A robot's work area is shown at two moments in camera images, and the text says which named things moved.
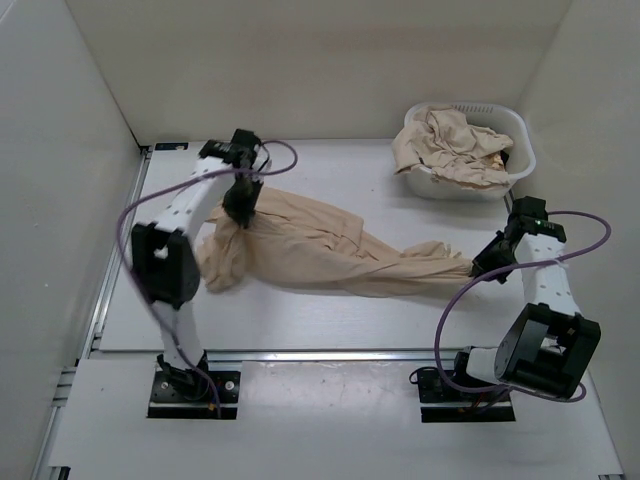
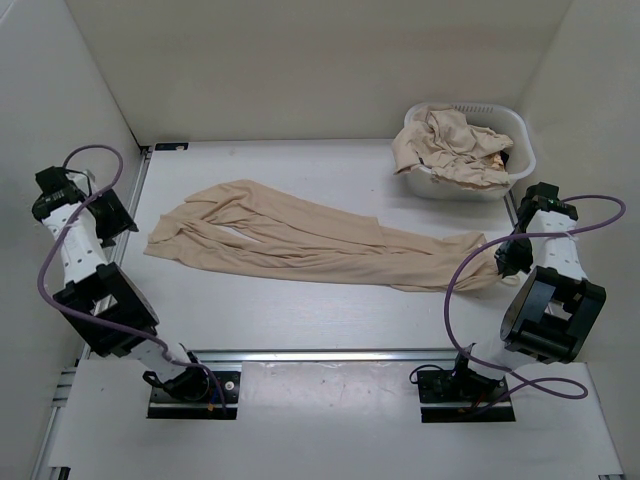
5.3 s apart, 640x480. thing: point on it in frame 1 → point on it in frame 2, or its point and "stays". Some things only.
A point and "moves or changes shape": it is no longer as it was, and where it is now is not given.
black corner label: (172, 146) stays
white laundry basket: (501, 119) stays
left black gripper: (242, 212) → (120, 219)
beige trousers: (295, 243) moves or changes shape
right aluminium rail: (508, 201) stays
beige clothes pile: (457, 152) stays
